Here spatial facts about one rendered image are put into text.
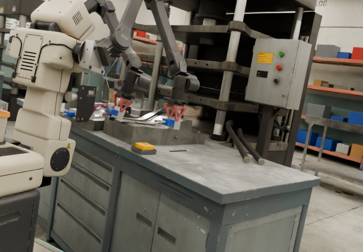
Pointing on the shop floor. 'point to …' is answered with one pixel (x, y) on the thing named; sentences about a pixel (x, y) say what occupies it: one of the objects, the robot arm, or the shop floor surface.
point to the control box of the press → (276, 81)
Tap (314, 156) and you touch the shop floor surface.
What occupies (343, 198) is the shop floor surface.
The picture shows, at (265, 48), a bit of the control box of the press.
